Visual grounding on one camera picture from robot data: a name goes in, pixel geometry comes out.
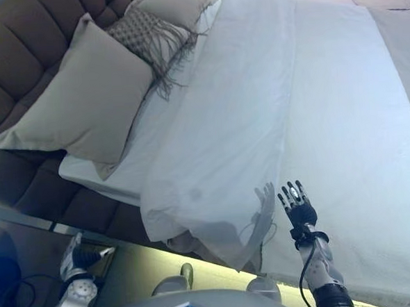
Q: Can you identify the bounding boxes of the white textured bed cover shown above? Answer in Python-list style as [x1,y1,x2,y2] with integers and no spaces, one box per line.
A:
[243,0,410,307]

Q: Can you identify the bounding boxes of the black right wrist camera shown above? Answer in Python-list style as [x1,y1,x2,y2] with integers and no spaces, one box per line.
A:
[288,225,311,242]

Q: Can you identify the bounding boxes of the woven fringed cushion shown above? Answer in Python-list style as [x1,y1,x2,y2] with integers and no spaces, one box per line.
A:
[105,2,202,103]

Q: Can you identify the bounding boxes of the wooden nightstand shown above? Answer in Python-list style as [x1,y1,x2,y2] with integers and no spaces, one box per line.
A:
[0,192,121,307]

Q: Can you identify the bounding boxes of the beige bedspread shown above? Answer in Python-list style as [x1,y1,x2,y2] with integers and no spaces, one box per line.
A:
[350,0,410,141]

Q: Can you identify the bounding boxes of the large beige pillow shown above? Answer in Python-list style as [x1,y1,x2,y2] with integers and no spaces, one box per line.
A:
[0,9,161,188]

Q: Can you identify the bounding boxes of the right silver robot leg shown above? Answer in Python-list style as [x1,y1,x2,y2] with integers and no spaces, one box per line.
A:
[245,274,283,298]

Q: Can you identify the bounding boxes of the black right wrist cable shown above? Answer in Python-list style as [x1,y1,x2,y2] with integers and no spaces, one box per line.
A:
[296,233,322,307]

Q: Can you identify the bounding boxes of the brown tufted headboard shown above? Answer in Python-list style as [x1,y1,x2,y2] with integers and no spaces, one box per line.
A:
[0,0,158,181]

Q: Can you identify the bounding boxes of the black tangled cables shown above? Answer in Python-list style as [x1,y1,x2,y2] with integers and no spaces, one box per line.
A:
[10,271,38,307]

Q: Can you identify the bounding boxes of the dark rounded device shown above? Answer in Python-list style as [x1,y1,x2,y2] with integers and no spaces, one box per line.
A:
[0,219,26,307]

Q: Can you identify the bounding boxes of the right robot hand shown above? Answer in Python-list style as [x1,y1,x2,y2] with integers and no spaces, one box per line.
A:
[276,178,319,233]

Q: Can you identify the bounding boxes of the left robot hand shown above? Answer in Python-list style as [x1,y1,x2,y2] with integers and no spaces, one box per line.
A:
[56,230,118,280]

